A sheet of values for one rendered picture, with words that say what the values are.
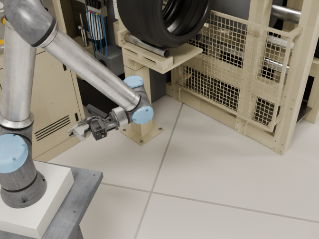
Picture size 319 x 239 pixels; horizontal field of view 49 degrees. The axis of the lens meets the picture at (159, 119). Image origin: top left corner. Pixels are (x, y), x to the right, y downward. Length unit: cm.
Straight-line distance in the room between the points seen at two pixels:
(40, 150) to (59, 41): 158
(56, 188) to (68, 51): 67
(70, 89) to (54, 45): 142
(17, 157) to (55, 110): 119
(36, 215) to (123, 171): 112
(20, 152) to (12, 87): 25
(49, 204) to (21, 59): 61
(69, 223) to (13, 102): 55
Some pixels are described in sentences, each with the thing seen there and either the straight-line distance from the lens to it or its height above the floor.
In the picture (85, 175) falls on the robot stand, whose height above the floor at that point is 60.
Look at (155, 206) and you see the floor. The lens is 233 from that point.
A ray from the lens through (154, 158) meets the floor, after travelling 262.
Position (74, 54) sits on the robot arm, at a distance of 120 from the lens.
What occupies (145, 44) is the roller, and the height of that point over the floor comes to 91.
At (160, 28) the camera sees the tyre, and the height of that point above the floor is 109.
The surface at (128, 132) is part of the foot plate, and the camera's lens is 285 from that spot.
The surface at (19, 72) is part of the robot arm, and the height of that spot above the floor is 121.
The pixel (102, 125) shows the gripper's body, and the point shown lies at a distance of 154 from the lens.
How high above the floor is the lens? 185
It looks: 38 degrees down
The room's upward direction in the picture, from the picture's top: 3 degrees counter-clockwise
